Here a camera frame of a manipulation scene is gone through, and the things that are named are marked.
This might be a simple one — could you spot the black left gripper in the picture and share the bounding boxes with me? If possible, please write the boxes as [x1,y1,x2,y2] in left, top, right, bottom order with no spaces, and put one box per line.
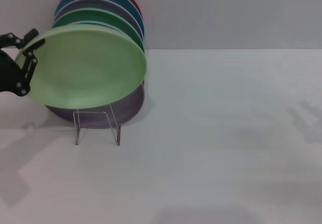
[0,28,46,98]

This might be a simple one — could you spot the clear acrylic plate rack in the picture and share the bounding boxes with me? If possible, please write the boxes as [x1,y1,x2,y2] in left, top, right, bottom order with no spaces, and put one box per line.
[72,103,121,146]

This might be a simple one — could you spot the light blue plate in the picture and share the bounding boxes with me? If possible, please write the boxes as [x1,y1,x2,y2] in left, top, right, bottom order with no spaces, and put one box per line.
[72,20,119,31]

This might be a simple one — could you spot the grey lavender plate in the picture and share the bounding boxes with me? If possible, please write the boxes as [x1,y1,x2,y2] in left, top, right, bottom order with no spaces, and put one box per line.
[53,0,144,41]

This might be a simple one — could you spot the dark green plate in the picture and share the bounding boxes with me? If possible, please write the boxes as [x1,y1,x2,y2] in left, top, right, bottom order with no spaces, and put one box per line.
[52,7,145,52]

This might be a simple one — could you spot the purple plate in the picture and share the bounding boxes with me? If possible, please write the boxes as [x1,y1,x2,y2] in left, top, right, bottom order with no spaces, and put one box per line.
[44,81,146,130]

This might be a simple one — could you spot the light green plate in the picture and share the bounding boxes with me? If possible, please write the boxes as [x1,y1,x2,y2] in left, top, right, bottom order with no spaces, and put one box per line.
[14,24,147,110]

